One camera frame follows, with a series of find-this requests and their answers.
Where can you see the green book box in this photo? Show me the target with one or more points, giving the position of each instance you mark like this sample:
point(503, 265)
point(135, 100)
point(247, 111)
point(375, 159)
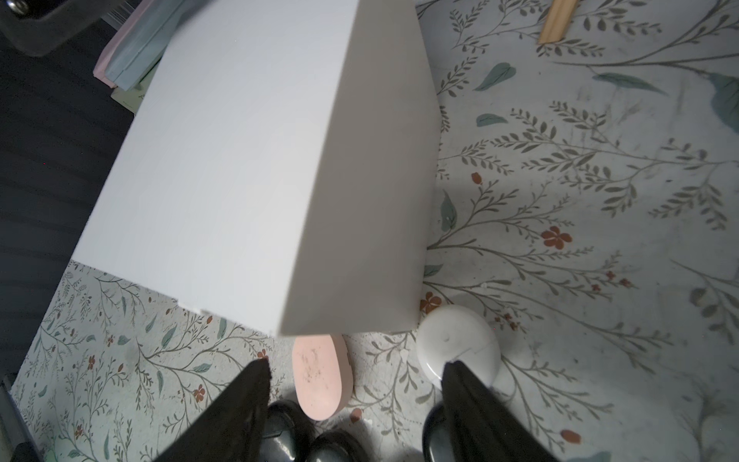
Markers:
point(132, 99)

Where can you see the black earphone case left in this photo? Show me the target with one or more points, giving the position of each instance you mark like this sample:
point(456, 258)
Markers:
point(288, 433)

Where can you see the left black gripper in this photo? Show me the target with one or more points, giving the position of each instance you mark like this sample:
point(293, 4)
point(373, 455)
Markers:
point(36, 28)

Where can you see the black earphone case middle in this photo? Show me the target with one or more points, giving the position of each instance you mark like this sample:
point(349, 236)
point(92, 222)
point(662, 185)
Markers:
point(336, 446)

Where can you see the white earphone case top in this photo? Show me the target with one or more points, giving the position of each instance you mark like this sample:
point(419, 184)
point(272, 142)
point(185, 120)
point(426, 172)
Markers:
point(453, 333)

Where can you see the pink earphone case upper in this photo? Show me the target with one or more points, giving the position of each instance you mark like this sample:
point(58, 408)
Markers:
point(323, 376)

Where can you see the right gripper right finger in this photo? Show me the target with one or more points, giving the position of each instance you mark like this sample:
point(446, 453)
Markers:
point(481, 427)

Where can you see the grey-blue pencil case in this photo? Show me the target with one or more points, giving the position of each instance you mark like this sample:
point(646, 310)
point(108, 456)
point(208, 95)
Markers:
point(143, 48)

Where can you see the pink pencil case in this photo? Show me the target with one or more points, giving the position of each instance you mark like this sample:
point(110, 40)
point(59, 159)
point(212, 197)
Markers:
point(115, 43)

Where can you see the black earphone case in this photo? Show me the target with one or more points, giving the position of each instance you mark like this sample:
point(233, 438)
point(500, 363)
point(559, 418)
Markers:
point(336, 446)
point(288, 433)
point(437, 445)

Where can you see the wooden easel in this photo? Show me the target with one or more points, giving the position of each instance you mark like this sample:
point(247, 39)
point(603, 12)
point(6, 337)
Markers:
point(558, 20)

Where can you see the black earphone case right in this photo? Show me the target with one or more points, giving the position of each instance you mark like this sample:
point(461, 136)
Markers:
point(437, 445)

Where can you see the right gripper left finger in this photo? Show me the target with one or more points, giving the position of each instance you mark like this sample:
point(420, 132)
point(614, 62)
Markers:
point(231, 428)

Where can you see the white drawer cabinet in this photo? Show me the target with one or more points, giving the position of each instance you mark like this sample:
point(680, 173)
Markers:
point(280, 171)

